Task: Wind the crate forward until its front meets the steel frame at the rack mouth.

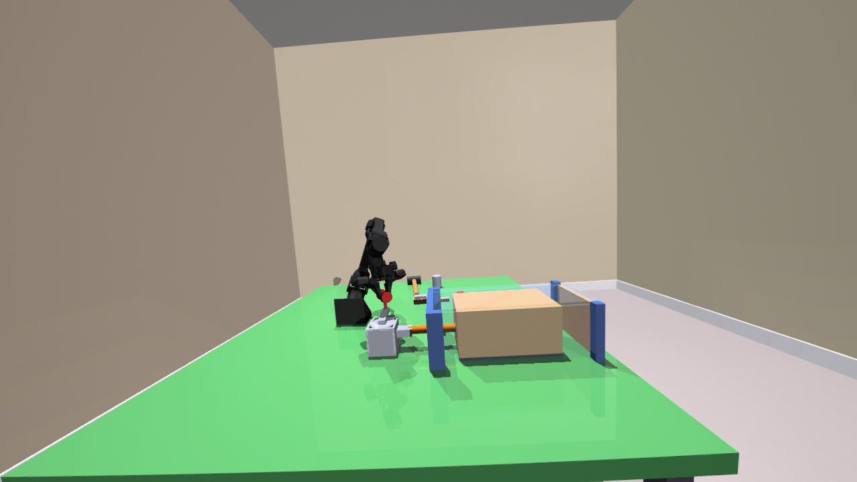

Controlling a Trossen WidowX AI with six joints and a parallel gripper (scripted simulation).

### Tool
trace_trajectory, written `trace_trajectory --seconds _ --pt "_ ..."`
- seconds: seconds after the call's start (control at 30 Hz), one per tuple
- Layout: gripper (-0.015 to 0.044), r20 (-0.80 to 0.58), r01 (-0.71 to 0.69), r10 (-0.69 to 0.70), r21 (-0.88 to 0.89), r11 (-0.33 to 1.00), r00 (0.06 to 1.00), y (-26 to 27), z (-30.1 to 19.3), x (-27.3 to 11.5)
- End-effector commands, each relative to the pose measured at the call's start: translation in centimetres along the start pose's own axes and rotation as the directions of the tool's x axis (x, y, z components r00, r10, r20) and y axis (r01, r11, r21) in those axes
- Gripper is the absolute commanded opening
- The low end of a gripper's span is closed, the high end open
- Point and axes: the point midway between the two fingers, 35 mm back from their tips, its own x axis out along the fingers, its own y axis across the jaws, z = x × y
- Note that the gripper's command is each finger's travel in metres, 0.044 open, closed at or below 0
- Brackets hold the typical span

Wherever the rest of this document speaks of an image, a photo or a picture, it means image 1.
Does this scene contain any mallet with orange handle and dark grey head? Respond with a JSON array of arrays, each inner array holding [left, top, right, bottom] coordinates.
[[407, 276, 421, 295]]

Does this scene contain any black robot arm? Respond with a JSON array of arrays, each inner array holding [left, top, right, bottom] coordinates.
[[346, 217, 398, 299]]

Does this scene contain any blue rectangular frame bar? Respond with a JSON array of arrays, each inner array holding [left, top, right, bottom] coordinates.
[[426, 287, 437, 371]]

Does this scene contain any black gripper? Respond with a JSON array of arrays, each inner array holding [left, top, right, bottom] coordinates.
[[354, 258, 406, 302]]

